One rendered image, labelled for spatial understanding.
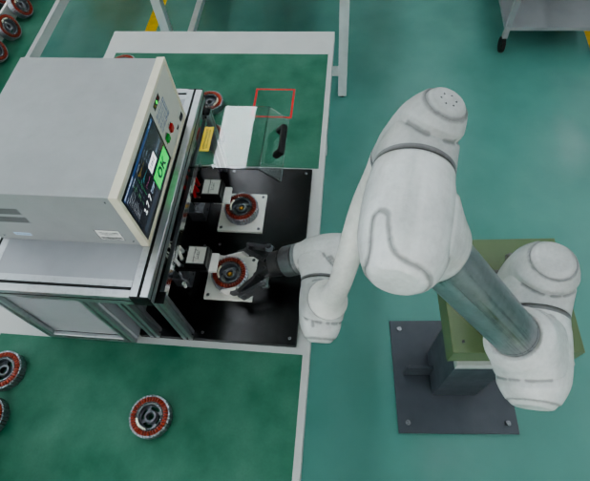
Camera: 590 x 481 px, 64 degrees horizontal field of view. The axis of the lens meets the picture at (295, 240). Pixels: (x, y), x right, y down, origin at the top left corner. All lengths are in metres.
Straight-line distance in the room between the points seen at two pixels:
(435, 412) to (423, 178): 1.57
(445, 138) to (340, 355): 1.56
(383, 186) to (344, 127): 2.19
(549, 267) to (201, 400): 0.95
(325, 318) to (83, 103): 0.77
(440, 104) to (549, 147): 2.28
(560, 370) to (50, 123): 1.26
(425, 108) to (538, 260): 0.58
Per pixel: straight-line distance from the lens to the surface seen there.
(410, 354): 2.20
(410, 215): 0.66
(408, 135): 0.75
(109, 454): 1.48
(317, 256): 1.23
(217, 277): 1.46
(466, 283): 0.83
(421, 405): 2.16
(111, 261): 1.23
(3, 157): 1.26
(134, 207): 1.13
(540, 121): 3.13
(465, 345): 1.38
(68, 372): 1.59
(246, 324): 1.43
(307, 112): 1.91
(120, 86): 1.28
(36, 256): 1.33
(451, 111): 0.75
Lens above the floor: 2.10
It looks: 60 degrees down
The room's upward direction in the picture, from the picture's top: 8 degrees counter-clockwise
